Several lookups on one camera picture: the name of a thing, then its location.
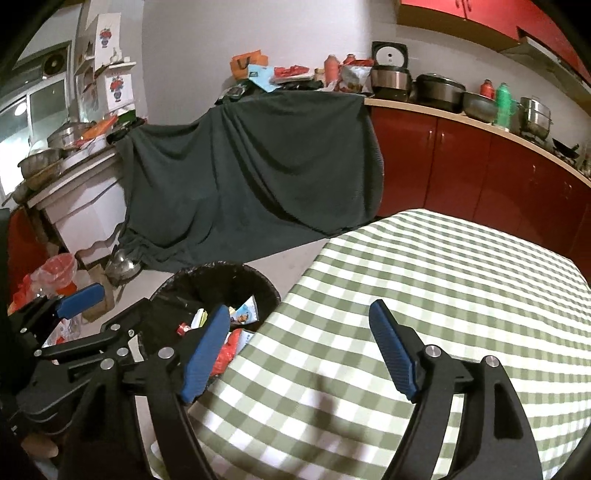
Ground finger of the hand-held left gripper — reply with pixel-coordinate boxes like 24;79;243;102
7;283;106;337
33;298;158;370

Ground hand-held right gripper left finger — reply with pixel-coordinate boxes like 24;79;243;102
58;304;232;480

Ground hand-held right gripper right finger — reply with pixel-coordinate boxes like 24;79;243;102
368;298;546;480

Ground red plastic bag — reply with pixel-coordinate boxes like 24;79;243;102
211;329;243;376

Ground black trash bin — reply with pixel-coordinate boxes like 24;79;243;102
150;262;281;385

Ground person's left hand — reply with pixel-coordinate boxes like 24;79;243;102
21;433;60;459

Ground cardboard box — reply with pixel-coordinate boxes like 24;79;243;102
81;265;116;322

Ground clear bag red contents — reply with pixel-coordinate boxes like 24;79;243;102
30;253;79;297

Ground steel kettle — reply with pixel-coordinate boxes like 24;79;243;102
105;249;142;282

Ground light blue snack packet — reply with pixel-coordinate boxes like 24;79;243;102
228;295;260;326

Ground green checked tablecloth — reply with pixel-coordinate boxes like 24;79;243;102
150;209;591;480

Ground white cabinet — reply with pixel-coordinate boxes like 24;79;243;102
25;152;131;274

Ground steel basin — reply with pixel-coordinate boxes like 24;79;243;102
18;148;64;179

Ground dark green cloth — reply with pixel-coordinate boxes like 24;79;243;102
108;90;386;274

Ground window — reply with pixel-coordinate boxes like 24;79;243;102
0;41;75;195

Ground red lower cabinets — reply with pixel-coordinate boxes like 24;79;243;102
364;98;591;278

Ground red cabinets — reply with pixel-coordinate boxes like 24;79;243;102
364;98;591;278
397;0;591;85

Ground flower vase picture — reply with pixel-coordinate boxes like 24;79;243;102
104;67;137;114
95;14;122;66

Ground steel bowl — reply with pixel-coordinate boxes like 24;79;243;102
462;91;500;123

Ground black cooking pot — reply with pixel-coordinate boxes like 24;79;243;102
412;73;467;112

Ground black wok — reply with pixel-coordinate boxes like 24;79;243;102
551;137;583;160

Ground green plastic jug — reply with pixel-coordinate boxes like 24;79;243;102
494;82;518;130

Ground steel steamer pot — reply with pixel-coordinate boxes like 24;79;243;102
518;96;554;140

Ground rice cooker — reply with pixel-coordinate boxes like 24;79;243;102
370;41;413;103

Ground printed snack bag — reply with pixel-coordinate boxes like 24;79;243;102
339;62;374;93

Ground teal box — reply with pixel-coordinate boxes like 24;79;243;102
247;65;278;91

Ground orange paper bag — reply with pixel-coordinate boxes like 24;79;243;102
231;52;269;79

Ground red packet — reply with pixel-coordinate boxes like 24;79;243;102
273;66;313;82

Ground range hood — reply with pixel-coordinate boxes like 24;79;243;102
501;25;591;94

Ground red upper cabinets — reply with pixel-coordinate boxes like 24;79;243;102
397;0;591;85

